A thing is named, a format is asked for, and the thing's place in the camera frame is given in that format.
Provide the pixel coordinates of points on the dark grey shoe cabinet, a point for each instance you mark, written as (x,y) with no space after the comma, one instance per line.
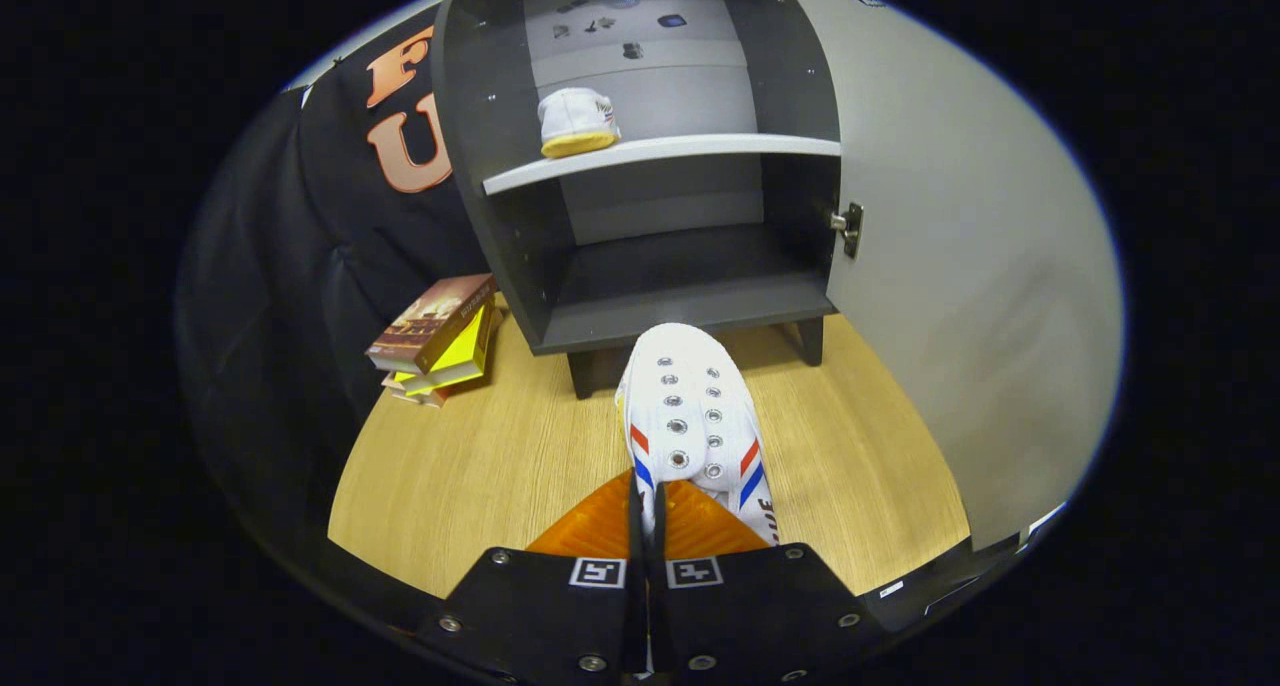
(680,296)

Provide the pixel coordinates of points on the brown book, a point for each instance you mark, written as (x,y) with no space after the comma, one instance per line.
(430,316)

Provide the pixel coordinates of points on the beige shoe cabinet door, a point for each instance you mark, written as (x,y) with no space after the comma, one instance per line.
(980,266)

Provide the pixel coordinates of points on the white canvas shoe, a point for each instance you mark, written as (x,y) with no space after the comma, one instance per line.
(575,116)
(690,406)

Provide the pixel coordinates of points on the yellow book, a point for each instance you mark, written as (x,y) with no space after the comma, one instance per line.
(465,356)

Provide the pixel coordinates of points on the metal door hinge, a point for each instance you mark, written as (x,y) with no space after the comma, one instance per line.
(850,228)

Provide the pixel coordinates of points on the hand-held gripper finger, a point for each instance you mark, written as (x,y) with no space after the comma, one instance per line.
(637,616)
(660,616)

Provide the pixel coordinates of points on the black backdrop cloth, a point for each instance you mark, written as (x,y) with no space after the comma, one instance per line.
(270,266)

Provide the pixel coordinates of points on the thin pale book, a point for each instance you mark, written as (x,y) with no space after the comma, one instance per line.
(420,396)

